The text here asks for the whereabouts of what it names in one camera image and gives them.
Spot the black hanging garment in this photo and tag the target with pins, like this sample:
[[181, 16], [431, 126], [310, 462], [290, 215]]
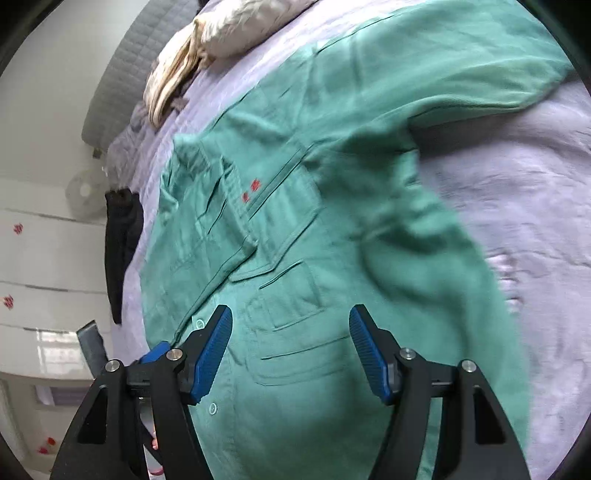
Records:
[[120, 240]]

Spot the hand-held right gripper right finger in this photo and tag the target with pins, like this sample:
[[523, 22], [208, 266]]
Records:
[[369, 355]]

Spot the green button-up work shirt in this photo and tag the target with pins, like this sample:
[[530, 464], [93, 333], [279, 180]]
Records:
[[323, 230]]

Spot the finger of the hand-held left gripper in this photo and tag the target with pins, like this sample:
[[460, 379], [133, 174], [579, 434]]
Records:
[[154, 353]]

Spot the white cabinet with red decals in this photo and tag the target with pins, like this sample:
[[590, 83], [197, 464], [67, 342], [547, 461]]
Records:
[[46, 263]]

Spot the lavender fuzzy bed blanket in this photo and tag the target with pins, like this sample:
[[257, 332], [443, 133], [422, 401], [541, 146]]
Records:
[[508, 207]]

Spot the dark grey board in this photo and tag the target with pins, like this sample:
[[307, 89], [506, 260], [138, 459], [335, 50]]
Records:
[[92, 344]]

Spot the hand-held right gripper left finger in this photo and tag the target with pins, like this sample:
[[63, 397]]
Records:
[[211, 353]]

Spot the grey padded headboard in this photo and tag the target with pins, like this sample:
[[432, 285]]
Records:
[[124, 69]]

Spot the white electric fan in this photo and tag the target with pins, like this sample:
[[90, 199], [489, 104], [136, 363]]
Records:
[[83, 194]]

